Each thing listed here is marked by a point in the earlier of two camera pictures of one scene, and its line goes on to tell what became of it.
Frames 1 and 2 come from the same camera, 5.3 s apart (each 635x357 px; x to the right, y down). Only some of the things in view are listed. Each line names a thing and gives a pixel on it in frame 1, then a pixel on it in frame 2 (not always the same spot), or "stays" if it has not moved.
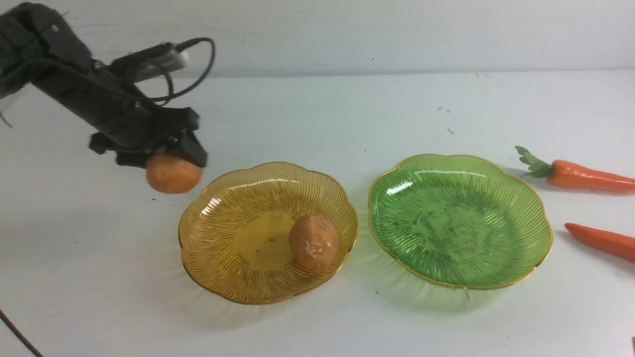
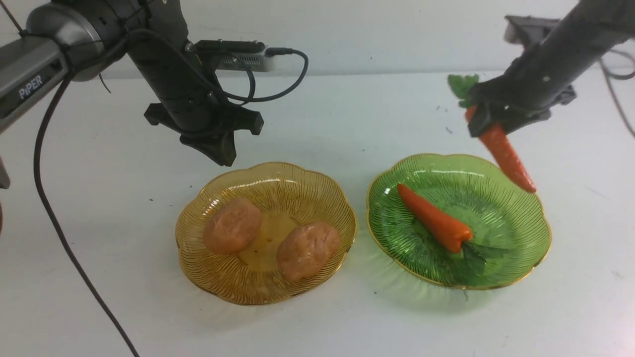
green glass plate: [459, 221] stays
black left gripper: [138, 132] → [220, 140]
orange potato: [171, 175] → [232, 226]
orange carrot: [622, 246] → [446, 232]
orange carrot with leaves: [566, 173] → [497, 139]
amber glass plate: [234, 229] stays
